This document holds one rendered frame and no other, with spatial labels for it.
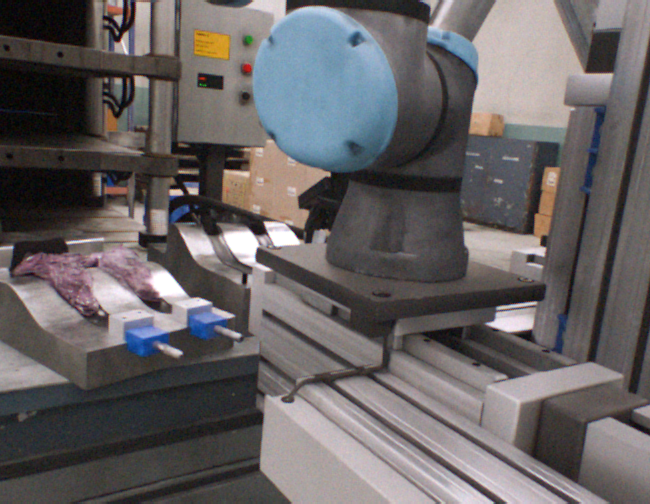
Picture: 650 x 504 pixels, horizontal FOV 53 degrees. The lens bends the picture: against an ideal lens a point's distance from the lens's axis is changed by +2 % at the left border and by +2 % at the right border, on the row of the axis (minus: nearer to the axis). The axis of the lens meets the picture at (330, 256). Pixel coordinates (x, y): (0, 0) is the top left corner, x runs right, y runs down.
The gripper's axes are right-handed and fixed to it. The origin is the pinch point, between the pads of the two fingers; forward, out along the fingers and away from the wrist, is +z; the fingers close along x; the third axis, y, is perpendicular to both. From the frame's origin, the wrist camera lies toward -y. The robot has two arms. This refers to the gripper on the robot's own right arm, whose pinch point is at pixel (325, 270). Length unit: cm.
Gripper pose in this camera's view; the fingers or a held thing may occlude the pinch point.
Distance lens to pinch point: 119.9
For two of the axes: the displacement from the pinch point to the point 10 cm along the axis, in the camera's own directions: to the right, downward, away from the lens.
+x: 8.3, -0.4, 5.6
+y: 5.5, 2.2, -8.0
